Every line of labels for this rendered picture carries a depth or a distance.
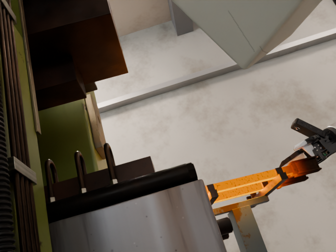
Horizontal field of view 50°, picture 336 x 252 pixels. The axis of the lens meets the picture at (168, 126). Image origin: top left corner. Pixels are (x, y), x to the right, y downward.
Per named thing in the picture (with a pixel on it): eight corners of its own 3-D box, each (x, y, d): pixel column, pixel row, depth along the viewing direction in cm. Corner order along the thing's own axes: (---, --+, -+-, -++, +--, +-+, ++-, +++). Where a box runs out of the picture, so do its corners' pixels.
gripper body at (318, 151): (321, 159, 118) (348, 143, 121) (303, 138, 121) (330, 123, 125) (311, 168, 125) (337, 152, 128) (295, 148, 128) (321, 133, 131)
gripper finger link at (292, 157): (287, 178, 126) (310, 162, 124) (277, 164, 129) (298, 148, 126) (289, 178, 129) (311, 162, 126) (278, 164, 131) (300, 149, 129)
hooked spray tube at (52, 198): (65, 217, 54) (57, 163, 57) (55, 211, 50) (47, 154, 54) (58, 219, 54) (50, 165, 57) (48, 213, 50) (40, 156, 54)
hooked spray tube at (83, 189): (95, 208, 54) (85, 155, 58) (87, 202, 50) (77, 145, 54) (88, 210, 54) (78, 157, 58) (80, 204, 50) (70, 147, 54)
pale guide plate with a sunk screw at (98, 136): (109, 158, 104) (98, 107, 111) (102, 146, 96) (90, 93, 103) (102, 160, 104) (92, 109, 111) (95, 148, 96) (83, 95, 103)
